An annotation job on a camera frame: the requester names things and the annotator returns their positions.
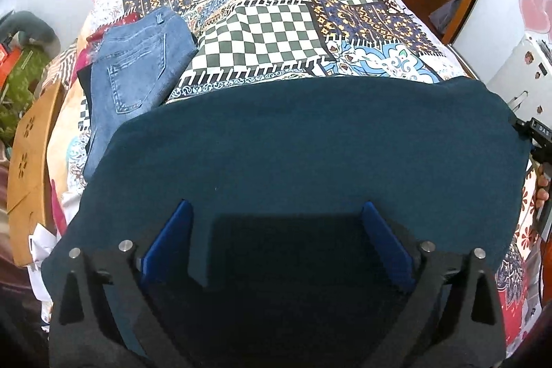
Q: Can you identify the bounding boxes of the dark teal pants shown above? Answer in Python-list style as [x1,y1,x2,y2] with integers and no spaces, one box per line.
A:
[42,77,531,367]

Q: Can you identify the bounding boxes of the person's right hand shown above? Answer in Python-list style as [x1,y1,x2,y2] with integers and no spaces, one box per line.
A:
[535,174,550,209]

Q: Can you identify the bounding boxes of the brown wooden wardrobe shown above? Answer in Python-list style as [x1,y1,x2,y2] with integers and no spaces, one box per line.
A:
[445,0,551,125]

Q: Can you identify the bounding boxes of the wooden lap desk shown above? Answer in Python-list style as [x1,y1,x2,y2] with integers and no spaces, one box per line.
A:
[7,81,65,267]

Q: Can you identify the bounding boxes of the black folded garment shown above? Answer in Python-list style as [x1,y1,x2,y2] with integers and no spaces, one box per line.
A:
[77,64,92,109]

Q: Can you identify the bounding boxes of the green fabric storage bin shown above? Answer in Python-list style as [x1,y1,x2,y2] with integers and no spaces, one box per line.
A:
[1,45,50,146]

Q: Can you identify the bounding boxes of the blue denim jeans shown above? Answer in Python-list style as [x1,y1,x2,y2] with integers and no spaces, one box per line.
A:
[83,7,197,180]

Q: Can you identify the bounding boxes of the orange box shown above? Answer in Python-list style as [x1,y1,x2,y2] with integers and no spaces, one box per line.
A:
[0,44,21,88]

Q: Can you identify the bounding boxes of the grey neck pillow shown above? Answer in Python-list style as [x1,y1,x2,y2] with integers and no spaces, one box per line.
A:
[1,10,61,57]

